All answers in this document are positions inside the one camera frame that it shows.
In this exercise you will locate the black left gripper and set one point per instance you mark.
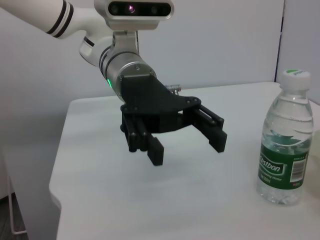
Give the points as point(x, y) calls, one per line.
point(155, 105)

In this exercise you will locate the clear green-label water bottle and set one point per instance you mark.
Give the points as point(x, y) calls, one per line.
point(285, 150)

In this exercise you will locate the silver round connector stub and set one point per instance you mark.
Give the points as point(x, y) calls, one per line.
point(175, 88)

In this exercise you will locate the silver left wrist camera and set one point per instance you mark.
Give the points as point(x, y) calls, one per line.
point(140, 12)

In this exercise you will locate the white thin metal frame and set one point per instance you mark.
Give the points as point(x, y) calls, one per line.
point(12, 205)

